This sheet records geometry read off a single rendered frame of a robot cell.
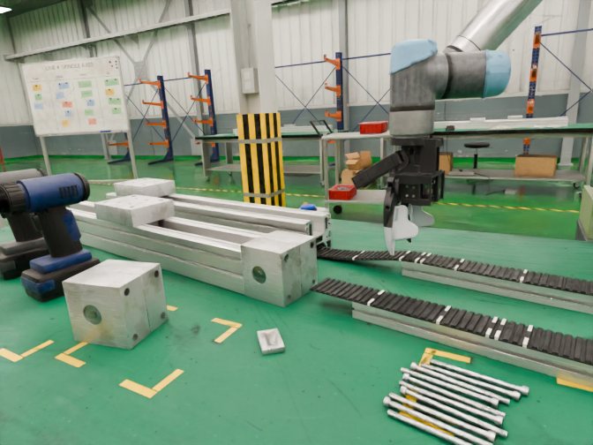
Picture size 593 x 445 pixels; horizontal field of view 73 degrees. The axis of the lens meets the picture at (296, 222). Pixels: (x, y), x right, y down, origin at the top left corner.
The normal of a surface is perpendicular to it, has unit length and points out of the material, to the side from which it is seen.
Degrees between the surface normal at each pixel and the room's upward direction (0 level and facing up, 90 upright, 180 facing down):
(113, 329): 90
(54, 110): 90
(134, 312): 90
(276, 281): 90
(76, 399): 0
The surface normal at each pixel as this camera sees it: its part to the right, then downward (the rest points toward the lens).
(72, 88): -0.15, 0.27
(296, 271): 0.80, 0.12
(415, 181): -0.60, 0.24
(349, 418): -0.05, -0.96
